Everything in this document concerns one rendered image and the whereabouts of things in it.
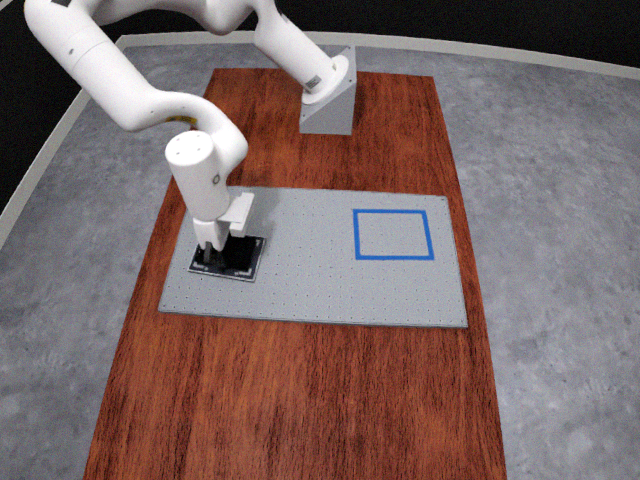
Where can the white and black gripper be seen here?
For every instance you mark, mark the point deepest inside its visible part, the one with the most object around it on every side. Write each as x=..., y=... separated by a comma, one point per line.
x=212, y=234

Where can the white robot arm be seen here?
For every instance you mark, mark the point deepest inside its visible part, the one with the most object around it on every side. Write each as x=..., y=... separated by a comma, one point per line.
x=68, y=29

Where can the black well plate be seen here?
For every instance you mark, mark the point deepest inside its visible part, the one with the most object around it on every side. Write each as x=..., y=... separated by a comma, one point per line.
x=237, y=251

